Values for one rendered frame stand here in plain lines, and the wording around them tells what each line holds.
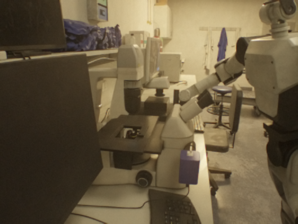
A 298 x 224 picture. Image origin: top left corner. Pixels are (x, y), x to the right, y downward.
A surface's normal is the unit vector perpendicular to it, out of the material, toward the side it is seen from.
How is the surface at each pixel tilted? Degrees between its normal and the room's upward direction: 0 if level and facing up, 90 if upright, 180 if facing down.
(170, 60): 90
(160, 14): 90
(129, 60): 90
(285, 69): 94
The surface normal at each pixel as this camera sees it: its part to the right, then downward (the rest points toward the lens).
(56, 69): 0.98, 0.00
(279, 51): -0.84, -0.14
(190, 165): -0.19, 0.30
